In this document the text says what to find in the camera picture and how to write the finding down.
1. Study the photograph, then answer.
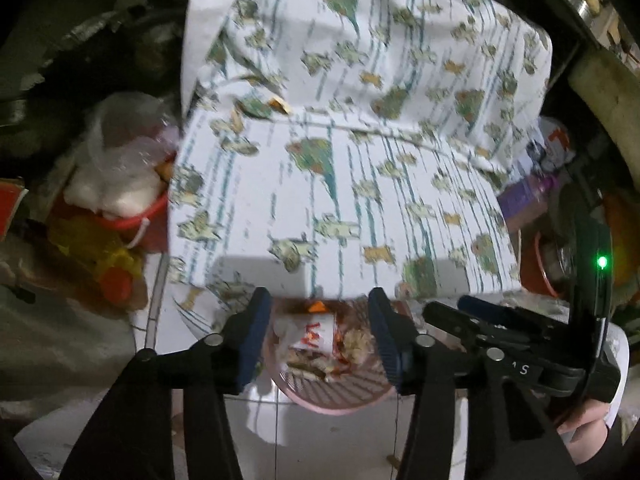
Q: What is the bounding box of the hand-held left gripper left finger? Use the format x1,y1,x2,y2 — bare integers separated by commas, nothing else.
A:
60,287,274,480

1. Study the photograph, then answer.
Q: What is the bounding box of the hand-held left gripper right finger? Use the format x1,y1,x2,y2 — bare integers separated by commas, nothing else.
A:
367,287,587,480

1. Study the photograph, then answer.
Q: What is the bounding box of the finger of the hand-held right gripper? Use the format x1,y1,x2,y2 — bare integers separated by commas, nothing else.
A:
457,294,573,333
422,301,488,353

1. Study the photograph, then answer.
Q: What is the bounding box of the brown paper wrapper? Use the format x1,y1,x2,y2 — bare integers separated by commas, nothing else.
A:
340,310,383,376

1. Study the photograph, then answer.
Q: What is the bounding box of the pink plastic basket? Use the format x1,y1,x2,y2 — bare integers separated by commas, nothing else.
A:
260,296,412,417

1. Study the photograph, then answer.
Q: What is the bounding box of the person's right hand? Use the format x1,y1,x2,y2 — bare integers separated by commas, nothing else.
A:
554,399,623,467

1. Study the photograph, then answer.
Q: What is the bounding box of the orange plastic basin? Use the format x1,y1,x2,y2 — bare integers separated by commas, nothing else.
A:
519,230,577,302

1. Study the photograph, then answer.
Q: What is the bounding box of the purple box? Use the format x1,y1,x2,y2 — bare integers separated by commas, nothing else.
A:
497,174,562,222

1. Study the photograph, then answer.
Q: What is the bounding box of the orange round lid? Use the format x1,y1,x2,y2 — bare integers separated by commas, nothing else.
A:
99,267,135,304

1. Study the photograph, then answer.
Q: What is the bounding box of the red plastic bucket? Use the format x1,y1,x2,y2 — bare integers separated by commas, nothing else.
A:
60,180,172,253

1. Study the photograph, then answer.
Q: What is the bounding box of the white red printed box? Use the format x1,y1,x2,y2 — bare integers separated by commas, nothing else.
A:
520,116,577,172

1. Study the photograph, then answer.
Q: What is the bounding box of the printed white tablecloth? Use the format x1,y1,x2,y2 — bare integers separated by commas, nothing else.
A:
167,0,554,447

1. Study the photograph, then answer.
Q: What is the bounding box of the yellow plastic bag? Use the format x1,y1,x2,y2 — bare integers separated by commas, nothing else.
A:
49,209,147,282

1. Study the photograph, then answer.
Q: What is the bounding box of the clear plastic bag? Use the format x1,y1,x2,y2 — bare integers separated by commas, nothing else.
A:
64,92,177,217

